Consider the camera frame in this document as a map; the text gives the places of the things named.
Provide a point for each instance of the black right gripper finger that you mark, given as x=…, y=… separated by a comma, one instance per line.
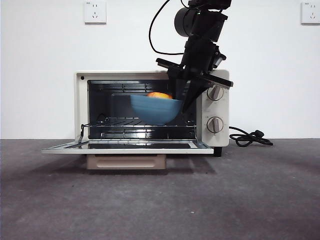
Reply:
x=195, y=92
x=177, y=85

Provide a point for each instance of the red yellow apple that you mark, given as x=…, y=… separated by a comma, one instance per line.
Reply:
x=160, y=95

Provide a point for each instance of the blue ribbed bowl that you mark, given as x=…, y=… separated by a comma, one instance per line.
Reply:
x=155, y=110

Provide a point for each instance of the glass oven door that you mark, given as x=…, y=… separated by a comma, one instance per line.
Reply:
x=150, y=151

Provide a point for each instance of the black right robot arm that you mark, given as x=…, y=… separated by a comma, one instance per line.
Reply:
x=186, y=21

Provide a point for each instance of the beige round oven knob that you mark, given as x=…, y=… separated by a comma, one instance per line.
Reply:
x=216, y=94
x=215, y=125

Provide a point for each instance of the cream Toshiba toaster oven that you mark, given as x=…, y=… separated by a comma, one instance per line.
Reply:
x=220, y=110

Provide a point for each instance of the black oven foot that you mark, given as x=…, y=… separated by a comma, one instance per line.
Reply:
x=217, y=152

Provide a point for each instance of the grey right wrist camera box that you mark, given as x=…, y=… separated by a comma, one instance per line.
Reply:
x=220, y=60

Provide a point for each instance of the white wall socket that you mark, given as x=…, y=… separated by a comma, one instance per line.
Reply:
x=95, y=12
x=311, y=13

